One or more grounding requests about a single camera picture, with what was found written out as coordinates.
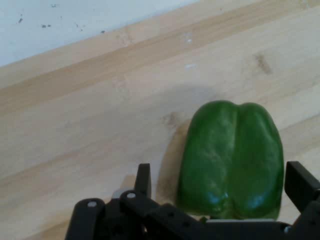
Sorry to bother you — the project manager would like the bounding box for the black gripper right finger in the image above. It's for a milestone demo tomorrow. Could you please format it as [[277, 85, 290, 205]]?
[[284, 161, 320, 240]]

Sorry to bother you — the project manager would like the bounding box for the green bell pepper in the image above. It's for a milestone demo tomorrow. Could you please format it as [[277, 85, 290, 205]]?
[[176, 99, 285, 221]]

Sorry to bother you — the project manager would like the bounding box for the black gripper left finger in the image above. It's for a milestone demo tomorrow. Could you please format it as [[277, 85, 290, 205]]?
[[65, 163, 206, 240]]

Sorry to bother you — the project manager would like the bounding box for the wooden cutting board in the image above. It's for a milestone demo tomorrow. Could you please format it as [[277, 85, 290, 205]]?
[[0, 0, 320, 240]]

